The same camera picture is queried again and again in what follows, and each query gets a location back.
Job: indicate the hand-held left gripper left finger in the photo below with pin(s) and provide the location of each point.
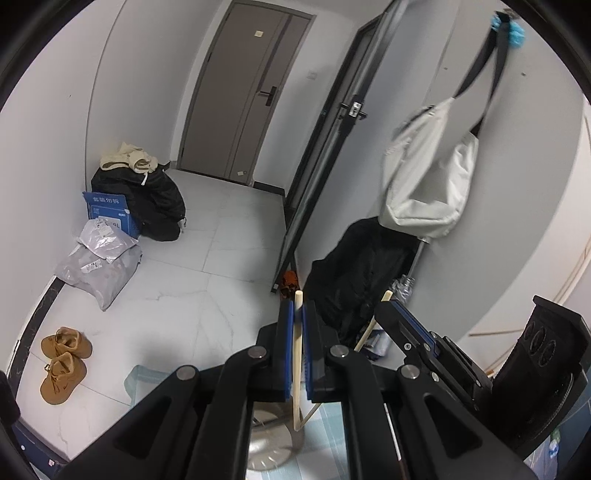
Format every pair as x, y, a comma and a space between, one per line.
288, 350

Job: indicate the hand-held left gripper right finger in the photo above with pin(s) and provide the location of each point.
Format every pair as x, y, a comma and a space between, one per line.
308, 355

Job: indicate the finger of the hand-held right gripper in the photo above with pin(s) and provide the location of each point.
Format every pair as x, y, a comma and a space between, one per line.
418, 325
397, 330

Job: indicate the wooden chopstick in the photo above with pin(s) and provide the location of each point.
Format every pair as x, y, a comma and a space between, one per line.
298, 355
311, 413
367, 330

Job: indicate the white utensil holder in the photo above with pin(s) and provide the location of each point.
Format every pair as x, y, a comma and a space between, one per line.
270, 443

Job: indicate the white shoulder bag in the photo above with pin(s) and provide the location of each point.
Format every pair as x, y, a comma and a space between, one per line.
425, 184

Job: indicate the silver folded umbrella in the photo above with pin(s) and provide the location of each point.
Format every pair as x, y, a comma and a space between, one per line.
407, 286

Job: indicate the black jacket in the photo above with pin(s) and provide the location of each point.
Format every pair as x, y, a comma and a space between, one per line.
355, 272

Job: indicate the orange black tool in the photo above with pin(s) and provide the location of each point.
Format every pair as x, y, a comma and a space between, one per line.
290, 279

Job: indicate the teal plaid tablecloth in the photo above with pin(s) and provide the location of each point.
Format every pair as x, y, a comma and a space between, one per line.
323, 447

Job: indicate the black framed glass door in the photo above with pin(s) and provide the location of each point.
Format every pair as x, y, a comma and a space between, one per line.
318, 184

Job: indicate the black duffel bag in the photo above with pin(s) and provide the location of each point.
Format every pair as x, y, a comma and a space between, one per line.
157, 203

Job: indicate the large grey parcel bag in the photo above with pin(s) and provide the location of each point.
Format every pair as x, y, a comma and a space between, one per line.
99, 277

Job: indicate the small white parcel bag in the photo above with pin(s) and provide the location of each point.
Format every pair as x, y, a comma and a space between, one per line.
104, 237

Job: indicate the tan suede shoe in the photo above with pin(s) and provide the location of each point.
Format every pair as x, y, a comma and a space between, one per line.
62, 378
67, 342

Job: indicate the black glass door lock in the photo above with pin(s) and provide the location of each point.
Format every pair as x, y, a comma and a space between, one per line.
354, 110

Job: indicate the blue cardboard box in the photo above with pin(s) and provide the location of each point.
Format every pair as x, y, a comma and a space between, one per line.
106, 207

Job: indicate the beige garment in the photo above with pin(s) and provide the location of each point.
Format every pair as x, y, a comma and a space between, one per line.
129, 157

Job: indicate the grey door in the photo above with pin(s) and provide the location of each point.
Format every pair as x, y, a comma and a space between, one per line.
235, 92

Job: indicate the dark blue box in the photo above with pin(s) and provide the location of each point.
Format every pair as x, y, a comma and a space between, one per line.
37, 445

